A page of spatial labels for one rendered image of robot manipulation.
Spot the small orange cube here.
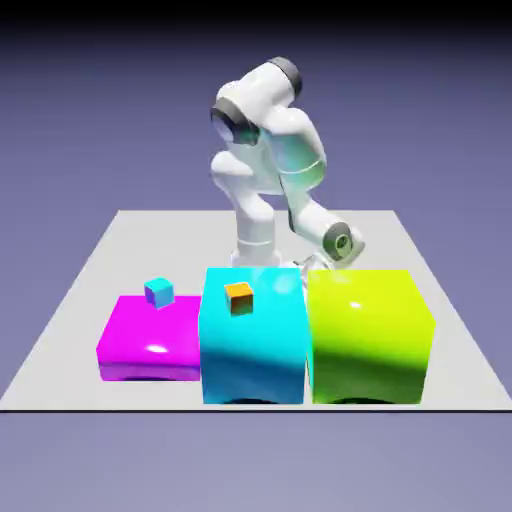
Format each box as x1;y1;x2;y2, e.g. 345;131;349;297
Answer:
223;281;255;318

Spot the large yellow-green box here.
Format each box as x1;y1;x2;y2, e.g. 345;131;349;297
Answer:
306;268;437;406

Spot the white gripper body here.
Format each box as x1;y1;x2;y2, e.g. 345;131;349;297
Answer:
290;252;334;274

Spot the large magenta box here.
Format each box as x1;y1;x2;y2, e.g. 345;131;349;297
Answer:
95;294;202;382

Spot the large cyan box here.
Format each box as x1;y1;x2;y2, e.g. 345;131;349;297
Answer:
198;266;312;406

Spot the small cyan cube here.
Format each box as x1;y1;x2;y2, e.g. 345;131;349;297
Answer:
143;276;176;310

